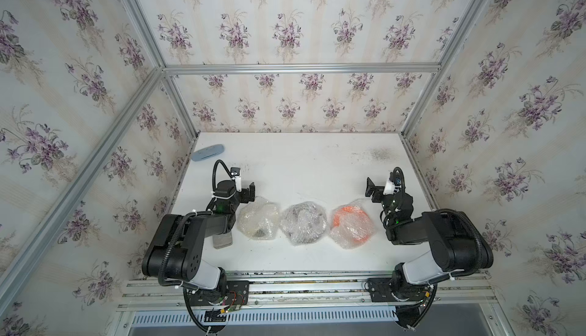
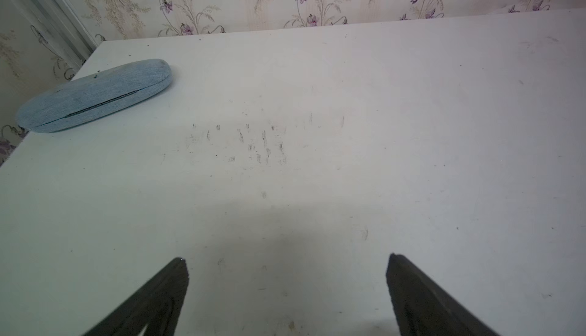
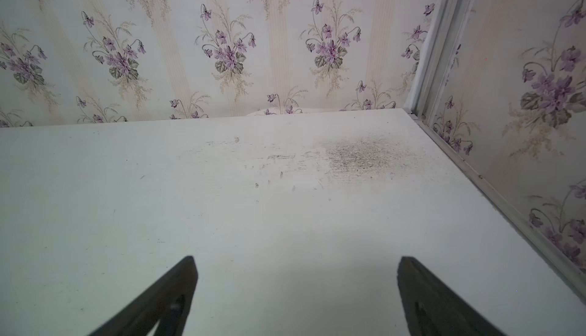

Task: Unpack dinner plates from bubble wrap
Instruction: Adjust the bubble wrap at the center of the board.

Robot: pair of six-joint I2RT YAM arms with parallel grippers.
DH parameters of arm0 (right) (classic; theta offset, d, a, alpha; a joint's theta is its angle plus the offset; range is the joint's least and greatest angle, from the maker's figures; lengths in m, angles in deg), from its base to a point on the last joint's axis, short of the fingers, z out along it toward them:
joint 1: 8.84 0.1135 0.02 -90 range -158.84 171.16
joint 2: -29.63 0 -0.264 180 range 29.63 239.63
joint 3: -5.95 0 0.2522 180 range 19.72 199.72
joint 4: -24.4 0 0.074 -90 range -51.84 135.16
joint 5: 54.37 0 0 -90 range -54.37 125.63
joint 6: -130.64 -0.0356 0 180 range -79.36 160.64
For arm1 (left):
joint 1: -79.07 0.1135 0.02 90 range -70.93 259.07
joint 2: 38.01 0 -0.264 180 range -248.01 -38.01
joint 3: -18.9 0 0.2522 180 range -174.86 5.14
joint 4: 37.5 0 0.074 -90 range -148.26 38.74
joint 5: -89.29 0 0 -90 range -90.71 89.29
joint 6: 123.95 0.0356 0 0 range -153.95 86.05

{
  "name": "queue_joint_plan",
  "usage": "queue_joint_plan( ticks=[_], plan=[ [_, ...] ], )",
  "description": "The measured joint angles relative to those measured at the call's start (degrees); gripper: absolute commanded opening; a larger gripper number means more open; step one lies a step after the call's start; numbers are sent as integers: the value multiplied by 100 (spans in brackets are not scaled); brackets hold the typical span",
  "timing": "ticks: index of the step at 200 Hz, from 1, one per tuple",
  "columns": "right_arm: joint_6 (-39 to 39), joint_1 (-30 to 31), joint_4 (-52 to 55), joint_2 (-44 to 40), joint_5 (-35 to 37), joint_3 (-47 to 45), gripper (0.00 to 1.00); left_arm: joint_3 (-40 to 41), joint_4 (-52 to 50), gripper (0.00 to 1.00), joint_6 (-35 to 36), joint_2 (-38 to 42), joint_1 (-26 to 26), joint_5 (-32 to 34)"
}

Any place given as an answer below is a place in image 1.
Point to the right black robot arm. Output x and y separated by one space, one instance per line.
457 249

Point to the grey flat block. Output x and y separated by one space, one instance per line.
222 241

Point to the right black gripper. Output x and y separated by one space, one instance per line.
376 189

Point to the white vented panel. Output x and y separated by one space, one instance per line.
282 316

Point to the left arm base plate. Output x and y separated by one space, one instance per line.
234 292

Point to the bubble wrapped plate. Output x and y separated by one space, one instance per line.
259 220
304 223

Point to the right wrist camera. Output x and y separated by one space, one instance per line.
393 185

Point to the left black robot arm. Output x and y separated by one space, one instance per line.
175 255

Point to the bubble wrap around orange plate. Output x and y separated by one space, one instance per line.
351 225

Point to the middle bubble wrapped plate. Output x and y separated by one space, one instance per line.
304 223

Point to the left bubble wrapped plate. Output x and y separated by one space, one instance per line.
259 220

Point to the aluminium front rail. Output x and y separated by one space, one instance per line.
267 290

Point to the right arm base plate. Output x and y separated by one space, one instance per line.
395 290

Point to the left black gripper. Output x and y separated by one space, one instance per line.
247 192

